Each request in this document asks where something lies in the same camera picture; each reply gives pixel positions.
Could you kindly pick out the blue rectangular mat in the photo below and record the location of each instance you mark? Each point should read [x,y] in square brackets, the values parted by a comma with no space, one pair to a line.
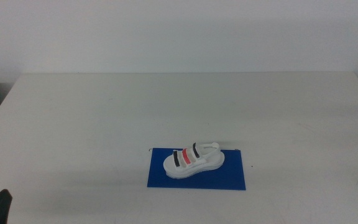
[228,177]

